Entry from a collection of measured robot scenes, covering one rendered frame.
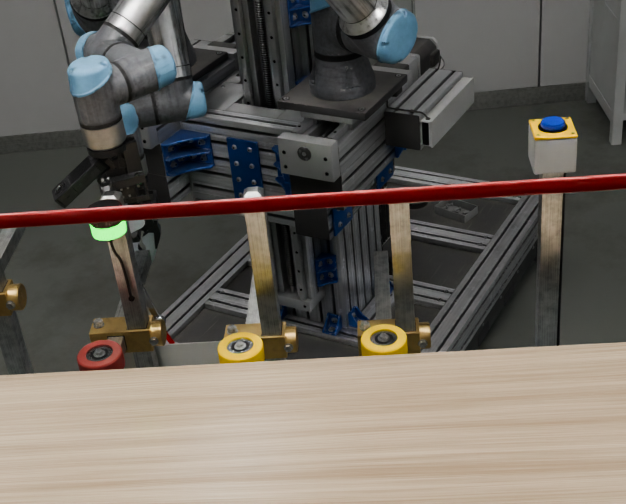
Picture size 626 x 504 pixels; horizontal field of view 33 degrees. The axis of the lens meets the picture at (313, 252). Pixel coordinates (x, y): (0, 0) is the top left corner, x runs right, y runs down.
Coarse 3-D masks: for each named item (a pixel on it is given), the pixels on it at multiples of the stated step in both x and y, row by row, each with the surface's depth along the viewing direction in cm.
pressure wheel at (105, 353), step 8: (88, 344) 189; (96, 344) 188; (104, 344) 188; (112, 344) 188; (80, 352) 187; (88, 352) 187; (96, 352) 186; (104, 352) 186; (112, 352) 186; (120, 352) 186; (80, 360) 185; (88, 360) 185; (96, 360) 185; (104, 360) 184; (112, 360) 184; (120, 360) 186; (80, 368) 185; (88, 368) 183; (96, 368) 183; (104, 368) 183; (112, 368) 184; (120, 368) 186
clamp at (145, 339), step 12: (108, 324) 200; (120, 324) 199; (156, 324) 198; (96, 336) 198; (108, 336) 198; (132, 336) 198; (144, 336) 198; (156, 336) 198; (132, 348) 199; (144, 348) 199
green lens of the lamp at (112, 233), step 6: (96, 228) 180; (108, 228) 179; (114, 228) 180; (120, 228) 180; (126, 228) 183; (96, 234) 180; (102, 234) 180; (108, 234) 180; (114, 234) 180; (120, 234) 181; (102, 240) 180
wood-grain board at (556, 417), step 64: (0, 384) 182; (64, 384) 181; (128, 384) 179; (192, 384) 177; (256, 384) 176; (320, 384) 174; (384, 384) 173; (448, 384) 171; (512, 384) 170; (576, 384) 169; (0, 448) 168; (64, 448) 167; (128, 448) 165; (192, 448) 164; (256, 448) 163; (320, 448) 162; (384, 448) 160; (448, 448) 159; (512, 448) 158; (576, 448) 157
